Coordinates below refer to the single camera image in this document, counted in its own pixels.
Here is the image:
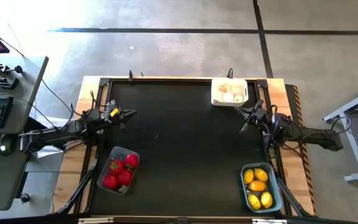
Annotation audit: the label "blue plastic bin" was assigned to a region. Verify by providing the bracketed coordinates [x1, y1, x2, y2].
[240, 162, 283, 214]

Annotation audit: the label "grey metal stand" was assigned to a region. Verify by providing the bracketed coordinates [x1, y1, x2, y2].
[323, 79, 358, 184]

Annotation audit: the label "yellow black hazard tape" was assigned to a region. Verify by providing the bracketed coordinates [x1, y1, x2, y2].
[292, 84, 317, 216]

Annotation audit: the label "black desk clamp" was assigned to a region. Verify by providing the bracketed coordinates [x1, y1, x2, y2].
[0, 73, 21, 90]
[0, 60, 24, 77]

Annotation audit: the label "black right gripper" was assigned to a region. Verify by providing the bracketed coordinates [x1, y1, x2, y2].
[234, 98, 272, 134]

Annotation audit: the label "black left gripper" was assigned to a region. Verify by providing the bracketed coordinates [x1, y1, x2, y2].
[99, 100, 137, 129]

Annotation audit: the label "black frame strut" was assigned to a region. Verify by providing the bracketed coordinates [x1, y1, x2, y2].
[275, 175, 313, 217]
[54, 157, 101, 216]

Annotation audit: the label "black computer mouse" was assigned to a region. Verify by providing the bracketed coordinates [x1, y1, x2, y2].
[0, 133, 16, 157]

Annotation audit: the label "white paper sheets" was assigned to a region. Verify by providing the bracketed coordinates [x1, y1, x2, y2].
[29, 115, 74, 159]

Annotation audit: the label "white plastic bin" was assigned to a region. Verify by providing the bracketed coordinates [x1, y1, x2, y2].
[210, 77, 249, 108]

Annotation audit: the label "clear grey plastic bin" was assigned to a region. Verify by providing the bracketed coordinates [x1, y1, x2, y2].
[96, 146, 140, 196]

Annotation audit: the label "black frame beam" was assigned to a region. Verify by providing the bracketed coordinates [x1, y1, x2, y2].
[0, 213, 358, 224]

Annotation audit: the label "red toy tomato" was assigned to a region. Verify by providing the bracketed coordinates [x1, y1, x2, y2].
[102, 173, 119, 190]
[108, 159, 125, 175]
[124, 153, 140, 169]
[117, 169, 134, 187]

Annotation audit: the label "black table mat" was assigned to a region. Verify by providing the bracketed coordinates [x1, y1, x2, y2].
[90, 81, 281, 216]

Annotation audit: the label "black aluminium table frame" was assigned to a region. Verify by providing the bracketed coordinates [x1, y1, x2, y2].
[73, 76, 291, 218]

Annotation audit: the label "yellow toy lemon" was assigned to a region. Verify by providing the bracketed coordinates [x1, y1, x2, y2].
[249, 180, 267, 192]
[260, 191, 274, 210]
[254, 167, 269, 182]
[243, 168, 255, 185]
[247, 194, 262, 211]

